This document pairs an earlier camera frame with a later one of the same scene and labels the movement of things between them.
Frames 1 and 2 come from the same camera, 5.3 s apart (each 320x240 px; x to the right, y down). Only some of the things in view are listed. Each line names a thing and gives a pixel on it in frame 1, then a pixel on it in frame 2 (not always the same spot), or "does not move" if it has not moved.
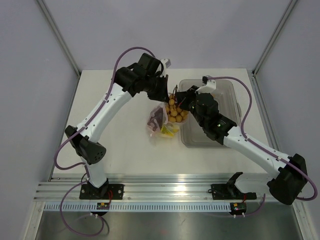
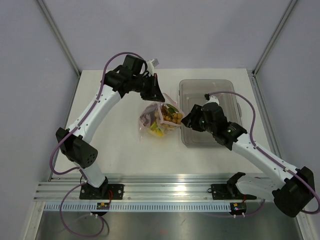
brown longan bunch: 175,113 to 172,117
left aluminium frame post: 59,35 does not move
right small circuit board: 238,208 does not move
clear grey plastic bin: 193,133 does not move
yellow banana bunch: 169,129 to 157,129
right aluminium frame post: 289,8 does not move
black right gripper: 185,96 to 191,119
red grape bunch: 156,119 to 149,115
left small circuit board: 103,205 does not move
